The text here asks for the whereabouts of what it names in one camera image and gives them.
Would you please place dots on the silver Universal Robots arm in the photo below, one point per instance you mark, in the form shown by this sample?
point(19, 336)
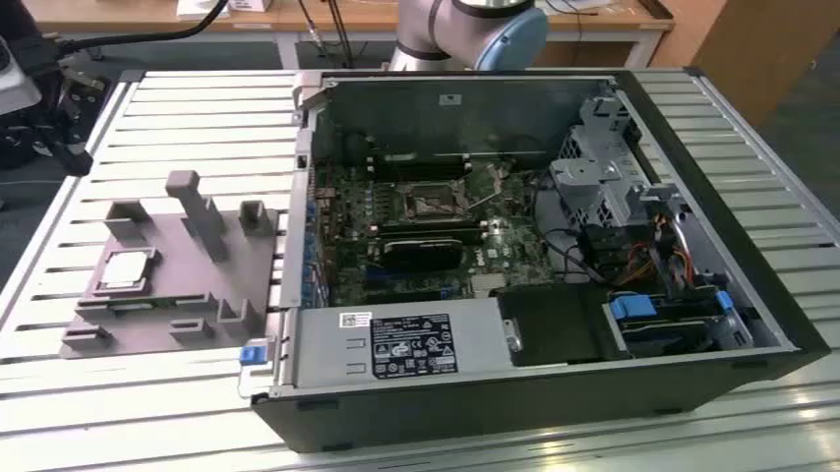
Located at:
point(436, 24)

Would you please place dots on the silver square CPU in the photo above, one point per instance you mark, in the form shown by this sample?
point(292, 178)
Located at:
point(125, 269)

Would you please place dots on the black RAM slot bank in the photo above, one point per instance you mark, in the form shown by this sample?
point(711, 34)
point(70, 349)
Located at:
point(431, 231)
point(420, 166)

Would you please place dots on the CPU socket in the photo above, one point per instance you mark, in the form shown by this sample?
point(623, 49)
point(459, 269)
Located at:
point(431, 201)

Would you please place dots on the white box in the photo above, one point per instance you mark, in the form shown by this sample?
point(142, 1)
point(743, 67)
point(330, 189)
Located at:
point(253, 4)
point(204, 7)

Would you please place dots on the grey parts rack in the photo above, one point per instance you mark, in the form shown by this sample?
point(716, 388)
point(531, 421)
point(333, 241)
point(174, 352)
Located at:
point(177, 275)

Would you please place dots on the green RAM stick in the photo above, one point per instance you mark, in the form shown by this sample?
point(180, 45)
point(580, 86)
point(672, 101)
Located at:
point(154, 303)

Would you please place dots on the blue case latch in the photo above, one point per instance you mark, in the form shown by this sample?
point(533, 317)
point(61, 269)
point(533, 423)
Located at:
point(254, 354)

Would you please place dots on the small white case sticker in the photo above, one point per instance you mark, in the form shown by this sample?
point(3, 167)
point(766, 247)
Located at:
point(451, 99)

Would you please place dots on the small white barcode sticker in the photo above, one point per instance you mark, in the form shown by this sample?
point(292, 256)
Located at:
point(356, 318)

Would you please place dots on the black graphics card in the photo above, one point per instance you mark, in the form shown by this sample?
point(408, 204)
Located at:
point(424, 253)

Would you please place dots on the grey power supply unit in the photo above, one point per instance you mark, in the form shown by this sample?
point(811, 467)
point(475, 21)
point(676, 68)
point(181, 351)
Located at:
point(328, 349)

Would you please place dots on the socket locking lever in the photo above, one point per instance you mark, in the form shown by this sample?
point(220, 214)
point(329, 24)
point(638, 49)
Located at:
point(489, 184)

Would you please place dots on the black power supply label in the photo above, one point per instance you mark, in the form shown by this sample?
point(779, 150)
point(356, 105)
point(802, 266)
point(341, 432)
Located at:
point(413, 344)

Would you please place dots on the silver chipset heatsink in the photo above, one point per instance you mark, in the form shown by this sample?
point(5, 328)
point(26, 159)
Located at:
point(487, 286)

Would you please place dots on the green motherboard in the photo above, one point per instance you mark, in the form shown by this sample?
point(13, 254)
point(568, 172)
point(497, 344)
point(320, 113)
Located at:
point(505, 255)

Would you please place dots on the silver metal disk cage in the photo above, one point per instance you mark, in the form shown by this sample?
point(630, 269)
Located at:
point(591, 182)

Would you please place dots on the wooden desk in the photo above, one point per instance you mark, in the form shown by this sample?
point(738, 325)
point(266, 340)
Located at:
point(591, 24)

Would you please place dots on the black plastic shroud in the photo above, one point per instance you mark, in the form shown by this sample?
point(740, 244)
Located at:
point(557, 324)

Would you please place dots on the blue disk carrier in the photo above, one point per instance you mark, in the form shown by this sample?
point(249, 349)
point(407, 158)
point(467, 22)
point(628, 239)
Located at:
point(632, 309)

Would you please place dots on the black open PC case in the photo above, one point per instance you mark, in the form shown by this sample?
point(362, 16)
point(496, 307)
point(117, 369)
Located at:
point(591, 393)

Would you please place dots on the small blue clip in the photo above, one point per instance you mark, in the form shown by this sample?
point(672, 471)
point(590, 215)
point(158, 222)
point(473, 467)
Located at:
point(723, 301)

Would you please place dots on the wooden cabinet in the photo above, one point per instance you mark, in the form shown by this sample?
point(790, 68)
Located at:
point(768, 49)

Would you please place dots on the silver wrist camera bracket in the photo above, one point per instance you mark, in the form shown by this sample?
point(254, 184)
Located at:
point(86, 76)

